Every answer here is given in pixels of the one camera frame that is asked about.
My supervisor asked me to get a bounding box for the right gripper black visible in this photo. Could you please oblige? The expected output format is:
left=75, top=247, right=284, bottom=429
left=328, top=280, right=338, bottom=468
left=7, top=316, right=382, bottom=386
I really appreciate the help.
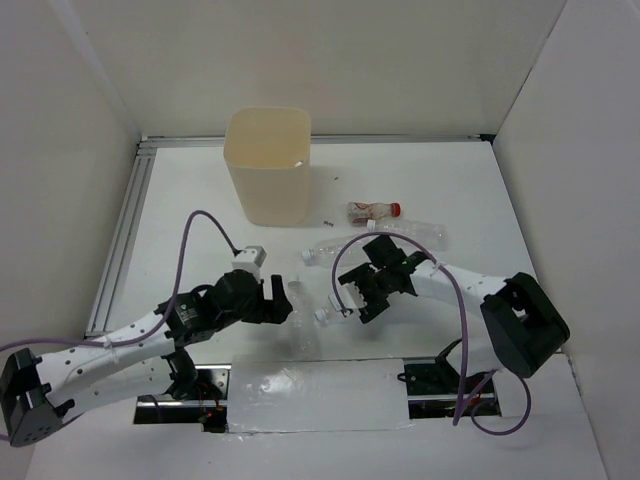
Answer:
left=339, top=262, right=394, bottom=323

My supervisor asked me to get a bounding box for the clear bottle diagonal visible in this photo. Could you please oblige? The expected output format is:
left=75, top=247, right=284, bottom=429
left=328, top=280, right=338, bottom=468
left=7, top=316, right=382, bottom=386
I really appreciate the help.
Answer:
left=314, top=306, right=357, bottom=328

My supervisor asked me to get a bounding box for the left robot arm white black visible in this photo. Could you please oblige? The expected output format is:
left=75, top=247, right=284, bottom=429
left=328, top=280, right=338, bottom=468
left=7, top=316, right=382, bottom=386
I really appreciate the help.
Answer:
left=1, top=270, right=292, bottom=447

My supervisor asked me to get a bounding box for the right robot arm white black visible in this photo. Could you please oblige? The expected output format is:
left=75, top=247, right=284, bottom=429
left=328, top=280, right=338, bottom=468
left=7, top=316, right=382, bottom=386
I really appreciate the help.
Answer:
left=331, top=233, right=570, bottom=395

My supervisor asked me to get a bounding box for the beige plastic bin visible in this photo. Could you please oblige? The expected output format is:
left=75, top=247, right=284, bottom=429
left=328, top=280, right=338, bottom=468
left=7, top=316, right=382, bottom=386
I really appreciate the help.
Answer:
left=223, top=107, right=311, bottom=227

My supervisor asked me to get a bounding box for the clear bottle white cap centre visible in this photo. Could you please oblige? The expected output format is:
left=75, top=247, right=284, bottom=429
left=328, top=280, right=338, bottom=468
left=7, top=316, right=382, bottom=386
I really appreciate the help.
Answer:
left=301, top=236, right=368, bottom=269

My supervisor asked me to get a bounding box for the clear bottle white cap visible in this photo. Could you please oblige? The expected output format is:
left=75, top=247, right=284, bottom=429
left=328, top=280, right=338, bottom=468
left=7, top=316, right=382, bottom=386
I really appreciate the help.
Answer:
left=301, top=236, right=368, bottom=269
left=366, top=218, right=449, bottom=251

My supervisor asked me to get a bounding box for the small bottle red cap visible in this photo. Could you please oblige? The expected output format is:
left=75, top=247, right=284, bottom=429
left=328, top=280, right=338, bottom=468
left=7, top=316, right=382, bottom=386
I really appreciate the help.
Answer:
left=346, top=202, right=401, bottom=224

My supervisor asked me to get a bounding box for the clear bottle white cap right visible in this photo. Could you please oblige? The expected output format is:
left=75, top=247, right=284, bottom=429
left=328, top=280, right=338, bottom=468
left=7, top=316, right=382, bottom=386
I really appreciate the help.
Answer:
left=366, top=218, right=449, bottom=251

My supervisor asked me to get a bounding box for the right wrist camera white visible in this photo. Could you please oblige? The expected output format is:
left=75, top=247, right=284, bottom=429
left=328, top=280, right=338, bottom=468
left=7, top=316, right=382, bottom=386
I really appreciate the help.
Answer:
left=327, top=289, right=362, bottom=311

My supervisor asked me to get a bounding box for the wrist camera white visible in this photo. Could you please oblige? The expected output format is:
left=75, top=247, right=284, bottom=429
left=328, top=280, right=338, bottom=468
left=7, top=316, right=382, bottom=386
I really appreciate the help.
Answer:
left=232, top=246, right=267, bottom=276
left=327, top=289, right=362, bottom=311

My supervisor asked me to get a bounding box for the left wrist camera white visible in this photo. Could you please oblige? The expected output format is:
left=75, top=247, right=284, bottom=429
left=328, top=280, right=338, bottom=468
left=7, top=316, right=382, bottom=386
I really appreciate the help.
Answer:
left=232, top=246, right=267, bottom=276

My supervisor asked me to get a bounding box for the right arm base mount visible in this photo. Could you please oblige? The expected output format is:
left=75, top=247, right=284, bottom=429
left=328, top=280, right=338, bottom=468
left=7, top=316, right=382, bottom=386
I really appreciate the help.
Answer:
left=396, top=340, right=501, bottom=420

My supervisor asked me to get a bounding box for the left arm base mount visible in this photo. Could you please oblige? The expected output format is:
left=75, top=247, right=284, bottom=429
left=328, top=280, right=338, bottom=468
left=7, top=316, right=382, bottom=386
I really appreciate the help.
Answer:
left=133, top=350, right=231, bottom=434

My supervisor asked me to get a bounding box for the aluminium frame rail left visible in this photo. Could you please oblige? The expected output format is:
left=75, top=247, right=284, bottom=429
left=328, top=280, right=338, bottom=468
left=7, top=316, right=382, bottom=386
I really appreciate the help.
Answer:
left=84, top=141, right=156, bottom=339

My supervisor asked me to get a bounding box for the aluminium frame rail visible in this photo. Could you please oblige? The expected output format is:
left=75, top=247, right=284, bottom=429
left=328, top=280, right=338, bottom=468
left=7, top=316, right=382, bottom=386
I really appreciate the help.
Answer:
left=84, top=141, right=156, bottom=339
left=139, top=133, right=496, bottom=149

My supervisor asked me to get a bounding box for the aluminium frame rail back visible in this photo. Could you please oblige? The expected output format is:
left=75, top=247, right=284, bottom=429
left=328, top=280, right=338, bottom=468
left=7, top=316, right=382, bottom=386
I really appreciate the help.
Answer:
left=139, top=133, right=496, bottom=149

